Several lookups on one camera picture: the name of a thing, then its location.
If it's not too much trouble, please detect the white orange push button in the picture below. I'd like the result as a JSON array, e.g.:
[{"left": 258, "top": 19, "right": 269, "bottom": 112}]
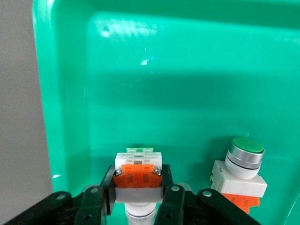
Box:
[{"left": 113, "top": 147, "right": 164, "bottom": 225}]

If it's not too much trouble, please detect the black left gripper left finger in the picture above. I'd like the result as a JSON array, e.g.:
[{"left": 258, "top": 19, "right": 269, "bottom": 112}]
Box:
[{"left": 75, "top": 165, "right": 117, "bottom": 225}]

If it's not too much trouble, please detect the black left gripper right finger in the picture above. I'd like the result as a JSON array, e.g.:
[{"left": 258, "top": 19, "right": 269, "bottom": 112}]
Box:
[{"left": 153, "top": 164, "right": 186, "bottom": 225}]

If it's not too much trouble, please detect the green capped push button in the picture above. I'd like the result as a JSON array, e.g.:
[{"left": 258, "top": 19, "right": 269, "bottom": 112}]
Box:
[{"left": 209, "top": 137, "right": 268, "bottom": 214}]

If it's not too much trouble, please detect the green plastic tray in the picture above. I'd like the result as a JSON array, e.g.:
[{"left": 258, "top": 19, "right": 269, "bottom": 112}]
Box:
[{"left": 31, "top": 0, "right": 300, "bottom": 225}]

